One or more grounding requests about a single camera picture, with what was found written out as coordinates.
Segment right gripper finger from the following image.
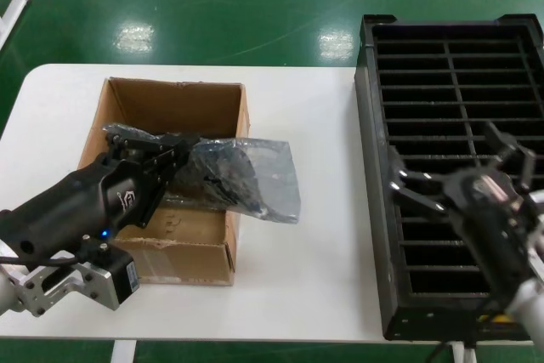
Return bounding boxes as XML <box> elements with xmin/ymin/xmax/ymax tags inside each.
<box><xmin>388</xmin><ymin>145</ymin><xmax>451</xmax><ymax>215</ymax></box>
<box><xmin>484</xmin><ymin>122</ymin><xmax>536</xmax><ymax>190</ymax></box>

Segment brown cardboard box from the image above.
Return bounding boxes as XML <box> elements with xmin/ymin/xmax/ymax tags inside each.
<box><xmin>77</xmin><ymin>77</ymin><xmax>252</xmax><ymax>286</ymax></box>

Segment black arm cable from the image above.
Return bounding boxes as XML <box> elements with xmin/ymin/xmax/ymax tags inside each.
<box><xmin>424</xmin><ymin>337</ymin><xmax>451</xmax><ymax>363</ymax></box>
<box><xmin>0</xmin><ymin>250</ymin><xmax>88</xmax><ymax>265</ymax></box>

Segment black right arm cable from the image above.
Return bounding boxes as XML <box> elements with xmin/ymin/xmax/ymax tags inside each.
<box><xmin>424</xmin><ymin>337</ymin><xmax>451</xmax><ymax>363</ymax></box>

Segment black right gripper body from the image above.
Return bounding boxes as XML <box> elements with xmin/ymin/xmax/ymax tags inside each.
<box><xmin>444</xmin><ymin>167</ymin><xmax>544</xmax><ymax>309</ymax></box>

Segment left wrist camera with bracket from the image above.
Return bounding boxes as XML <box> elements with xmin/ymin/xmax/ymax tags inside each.
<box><xmin>16</xmin><ymin>233</ymin><xmax>139</xmax><ymax>317</ymax></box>

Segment white metal table frame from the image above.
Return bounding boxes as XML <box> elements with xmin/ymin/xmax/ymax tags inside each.
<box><xmin>0</xmin><ymin>0</ymin><xmax>32</xmax><ymax>48</ymax></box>

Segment white table leg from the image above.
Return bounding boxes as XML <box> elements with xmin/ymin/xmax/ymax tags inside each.
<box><xmin>110</xmin><ymin>340</ymin><xmax>138</xmax><ymax>363</ymax></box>
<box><xmin>450</xmin><ymin>340</ymin><xmax>477</xmax><ymax>363</ymax></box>

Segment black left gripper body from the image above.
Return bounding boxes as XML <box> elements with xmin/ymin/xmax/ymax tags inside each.
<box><xmin>0</xmin><ymin>153</ymin><xmax>161</xmax><ymax>269</ymax></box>

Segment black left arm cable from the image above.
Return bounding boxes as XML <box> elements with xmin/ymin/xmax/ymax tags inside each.
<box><xmin>0</xmin><ymin>250</ymin><xmax>88</xmax><ymax>265</ymax></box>

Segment black slotted plastic crate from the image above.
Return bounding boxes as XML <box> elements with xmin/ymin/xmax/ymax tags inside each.
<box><xmin>354</xmin><ymin>13</ymin><xmax>544</xmax><ymax>342</ymax></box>

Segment grey antistatic plastic bag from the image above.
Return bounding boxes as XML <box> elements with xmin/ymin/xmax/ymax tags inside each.
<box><xmin>101</xmin><ymin>122</ymin><xmax>302</xmax><ymax>224</ymax></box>

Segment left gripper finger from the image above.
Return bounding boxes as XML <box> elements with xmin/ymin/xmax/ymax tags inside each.
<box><xmin>138</xmin><ymin>150</ymin><xmax>188</xmax><ymax>228</ymax></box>
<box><xmin>105</xmin><ymin>132</ymin><xmax>201</xmax><ymax>160</ymax></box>

